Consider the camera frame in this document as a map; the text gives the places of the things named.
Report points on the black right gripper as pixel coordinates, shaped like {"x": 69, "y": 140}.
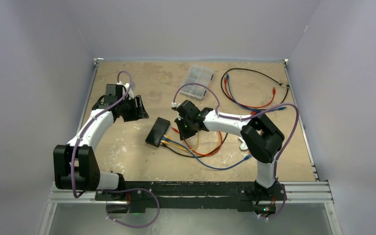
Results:
{"x": 183, "y": 133}

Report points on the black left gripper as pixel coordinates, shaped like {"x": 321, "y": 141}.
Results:
{"x": 138, "y": 112}

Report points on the black network switch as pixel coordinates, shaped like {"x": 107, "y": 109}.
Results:
{"x": 158, "y": 130}

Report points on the clear plastic parts box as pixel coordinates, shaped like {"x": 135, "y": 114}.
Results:
{"x": 197, "y": 74}

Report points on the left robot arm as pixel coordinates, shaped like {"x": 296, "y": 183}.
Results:
{"x": 75, "y": 164}

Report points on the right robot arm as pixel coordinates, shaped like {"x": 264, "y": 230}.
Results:
{"x": 261, "y": 136}

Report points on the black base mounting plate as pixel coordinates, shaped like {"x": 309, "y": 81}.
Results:
{"x": 240, "y": 196}

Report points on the aluminium frame rail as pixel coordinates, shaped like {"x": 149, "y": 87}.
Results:
{"x": 296, "y": 192}

